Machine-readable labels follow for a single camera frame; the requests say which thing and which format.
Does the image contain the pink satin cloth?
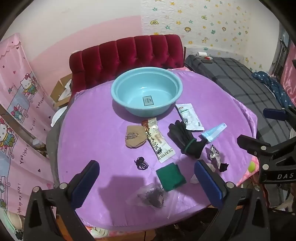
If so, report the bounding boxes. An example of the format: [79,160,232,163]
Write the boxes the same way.
[280,44,296,107]

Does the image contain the grey under cloth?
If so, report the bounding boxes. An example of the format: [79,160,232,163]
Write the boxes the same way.
[46,126,61,183]

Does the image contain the dark blue star-print cloth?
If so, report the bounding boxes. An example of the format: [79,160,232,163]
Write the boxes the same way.
[251,71,292,108]

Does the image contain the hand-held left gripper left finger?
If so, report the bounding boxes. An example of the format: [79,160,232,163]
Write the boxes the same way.
[23,159,100,241]

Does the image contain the black hair tie cord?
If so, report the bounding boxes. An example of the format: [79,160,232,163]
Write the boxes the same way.
[134,156,149,171]

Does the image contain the purple quilted tablecloth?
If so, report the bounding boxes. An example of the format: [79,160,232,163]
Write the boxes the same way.
[57,70,258,231]

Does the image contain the light blue plastic basin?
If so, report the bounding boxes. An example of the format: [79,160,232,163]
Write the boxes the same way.
[110,67,184,117]

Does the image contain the open cardboard box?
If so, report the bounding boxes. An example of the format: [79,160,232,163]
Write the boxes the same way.
[50,73,73,109]

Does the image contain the grey plaid blanket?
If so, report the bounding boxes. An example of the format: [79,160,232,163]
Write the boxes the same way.
[184,54,296,149]

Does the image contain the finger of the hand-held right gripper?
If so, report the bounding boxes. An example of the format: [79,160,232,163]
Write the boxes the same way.
[263,107,296,130]
[237,134,278,169]

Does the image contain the red velvet tufted chair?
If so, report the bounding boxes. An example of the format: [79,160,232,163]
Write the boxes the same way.
[69,34,185,98]

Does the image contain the pink cartoon cat curtain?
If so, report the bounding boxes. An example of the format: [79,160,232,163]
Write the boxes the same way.
[0,32,60,241]

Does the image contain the brown paper pouch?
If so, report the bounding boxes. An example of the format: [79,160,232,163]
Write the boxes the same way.
[125,125,148,149]

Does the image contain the crumpled silver foil wrapper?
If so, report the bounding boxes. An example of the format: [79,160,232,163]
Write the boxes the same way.
[209,144,223,168]

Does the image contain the metal bed headboard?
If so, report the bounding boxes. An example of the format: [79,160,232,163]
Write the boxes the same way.
[269,30,290,77]

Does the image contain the green cloth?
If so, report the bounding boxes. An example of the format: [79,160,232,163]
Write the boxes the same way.
[155,162,187,192]

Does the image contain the black gloves bundle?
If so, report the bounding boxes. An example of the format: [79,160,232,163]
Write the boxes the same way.
[168,120,208,159]

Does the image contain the white and green packet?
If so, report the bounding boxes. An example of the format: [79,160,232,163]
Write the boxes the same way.
[175,103,205,131]

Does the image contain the long white snack packet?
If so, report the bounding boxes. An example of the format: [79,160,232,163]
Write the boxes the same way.
[142,118,176,164]

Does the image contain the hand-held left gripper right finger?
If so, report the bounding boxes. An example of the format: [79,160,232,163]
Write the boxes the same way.
[194,159,271,241]

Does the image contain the clear plastic bag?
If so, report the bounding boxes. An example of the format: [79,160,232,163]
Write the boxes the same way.
[126,183,171,219]

